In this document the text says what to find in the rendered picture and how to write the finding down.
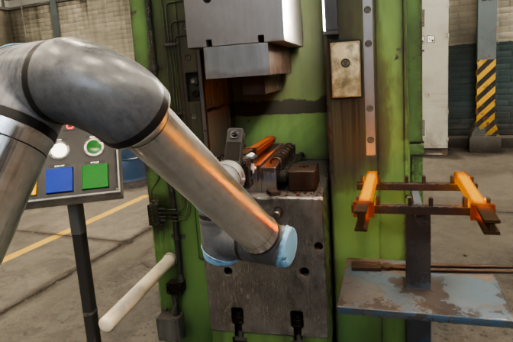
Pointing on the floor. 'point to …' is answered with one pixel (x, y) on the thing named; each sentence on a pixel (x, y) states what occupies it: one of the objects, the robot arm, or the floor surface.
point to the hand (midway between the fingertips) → (247, 153)
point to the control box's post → (84, 270)
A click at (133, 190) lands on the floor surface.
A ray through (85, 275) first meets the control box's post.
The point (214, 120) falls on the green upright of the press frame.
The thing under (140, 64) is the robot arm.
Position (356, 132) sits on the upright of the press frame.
